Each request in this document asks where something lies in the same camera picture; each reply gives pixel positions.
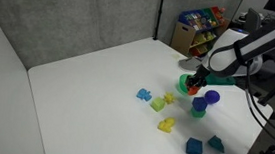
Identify yellow spiky star toy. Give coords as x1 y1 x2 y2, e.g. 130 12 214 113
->
161 91 177 105

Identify purple bumpy ball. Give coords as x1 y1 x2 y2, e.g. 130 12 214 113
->
203 89 222 106

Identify lime green cube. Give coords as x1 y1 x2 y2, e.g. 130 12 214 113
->
149 96 167 114

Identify grey metal bracket plate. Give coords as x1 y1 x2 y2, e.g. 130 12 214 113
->
177 55 204 74

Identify thin black stand pole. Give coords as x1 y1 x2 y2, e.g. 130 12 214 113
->
152 0 165 42

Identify green plastic bowl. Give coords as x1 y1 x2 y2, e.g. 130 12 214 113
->
177 73 199 96

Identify dark blue polyhedron block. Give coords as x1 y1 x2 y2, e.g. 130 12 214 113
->
191 96 209 113

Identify dark blue cube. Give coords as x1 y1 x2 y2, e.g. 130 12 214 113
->
184 136 204 154

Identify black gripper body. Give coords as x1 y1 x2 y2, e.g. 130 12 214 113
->
186 64 211 88

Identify green block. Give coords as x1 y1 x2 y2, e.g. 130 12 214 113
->
189 106 207 119

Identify teal toy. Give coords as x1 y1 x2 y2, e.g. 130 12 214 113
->
205 134 227 154

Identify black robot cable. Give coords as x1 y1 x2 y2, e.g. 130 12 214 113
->
238 59 275 143

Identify wooden toy storage shelf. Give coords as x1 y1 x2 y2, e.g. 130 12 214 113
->
168 2 232 64

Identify light blue toy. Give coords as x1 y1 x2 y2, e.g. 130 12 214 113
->
135 87 153 103

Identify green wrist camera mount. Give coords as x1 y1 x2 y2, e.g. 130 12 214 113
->
205 72 238 89

